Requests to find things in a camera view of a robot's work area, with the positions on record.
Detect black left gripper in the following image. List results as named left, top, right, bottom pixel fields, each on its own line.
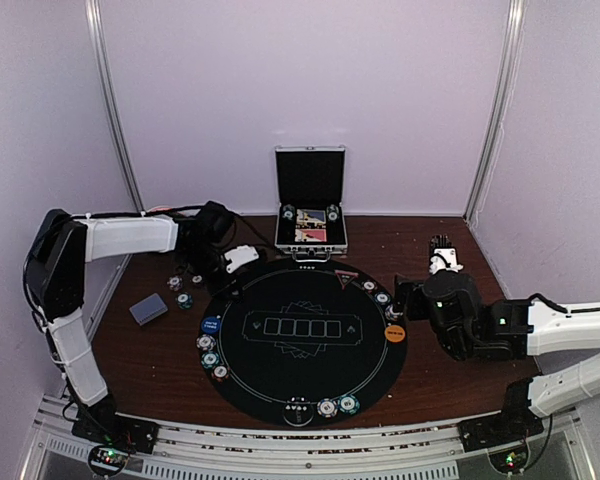
left=180, top=243, right=243, bottom=301

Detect blue white 10 chip stack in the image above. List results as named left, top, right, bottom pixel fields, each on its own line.
left=167, top=275, right=183, bottom=292

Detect green blue chip stack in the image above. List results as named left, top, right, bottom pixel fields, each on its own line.
left=176, top=292, right=194, bottom=310

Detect blue small blind button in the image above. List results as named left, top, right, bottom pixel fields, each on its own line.
left=200, top=316, right=222, bottom=335

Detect blue white chips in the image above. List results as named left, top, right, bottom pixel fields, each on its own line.
left=316, top=398, right=339, bottom=418
left=196, top=334, right=216, bottom=352
left=385, top=304, right=402, bottom=322

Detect orange big blind button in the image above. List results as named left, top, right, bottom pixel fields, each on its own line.
left=384, top=324, right=406, bottom=343

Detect grey blue card deck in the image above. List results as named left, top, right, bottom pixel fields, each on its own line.
left=129, top=293, right=168, bottom=326

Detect orange chips seat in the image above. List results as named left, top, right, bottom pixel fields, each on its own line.
left=362, top=280, right=378, bottom=293
left=211, top=365, right=230, bottom=382

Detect red black triangle marker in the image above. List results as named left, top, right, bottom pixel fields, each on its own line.
left=334, top=269, right=359, bottom=289

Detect green chips front seat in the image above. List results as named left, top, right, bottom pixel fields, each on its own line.
left=337, top=395, right=360, bottom=415

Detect blue white chips front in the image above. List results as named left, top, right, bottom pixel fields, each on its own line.
left=316, top=398, right=339, bottom=418

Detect clear round dealer button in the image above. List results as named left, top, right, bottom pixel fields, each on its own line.
left=283, top=396, right=314, bottom=427

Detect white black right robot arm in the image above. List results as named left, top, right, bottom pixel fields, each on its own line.
left=390, top=270, right=600, bottom=442

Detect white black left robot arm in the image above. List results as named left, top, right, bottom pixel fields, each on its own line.
left=23, top=201, right=259, bottom=407

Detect left chip stack in case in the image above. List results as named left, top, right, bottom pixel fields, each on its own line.
left=281, top=204, right=296, bottom=221

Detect chip stack in case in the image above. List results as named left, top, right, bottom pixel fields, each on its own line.
left=281, top=204, right=296, bottom=221
left=326, top=205, right=340, bottom=222

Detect red card box in case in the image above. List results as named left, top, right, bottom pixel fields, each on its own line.
left=295, top=229, right=327, bottom=243

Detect blue card box in case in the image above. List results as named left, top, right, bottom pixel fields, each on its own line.
left=296, top=209, right=326, bottom=228

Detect aluminium poker case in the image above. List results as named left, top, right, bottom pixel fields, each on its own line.
left=274, top=145, right=348, bottom=261

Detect round black poker mat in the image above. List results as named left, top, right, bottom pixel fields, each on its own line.
left=201, top=259, right=407, bottom=428

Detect right chip stack in case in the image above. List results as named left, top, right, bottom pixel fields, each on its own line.
left=326, top=205, right=340, bottom=222

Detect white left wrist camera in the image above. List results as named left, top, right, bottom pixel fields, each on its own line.
left=223, top=245, right=260, bottom=274

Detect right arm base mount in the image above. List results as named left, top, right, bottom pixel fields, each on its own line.
left=457, top=378, right=544, bottom=452

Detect aluminium front rail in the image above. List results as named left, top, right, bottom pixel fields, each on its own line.
left=15, top=396, right=599, bottom=479

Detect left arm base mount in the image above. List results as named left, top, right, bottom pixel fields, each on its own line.
left=67, top=382, right=159, bottom=454

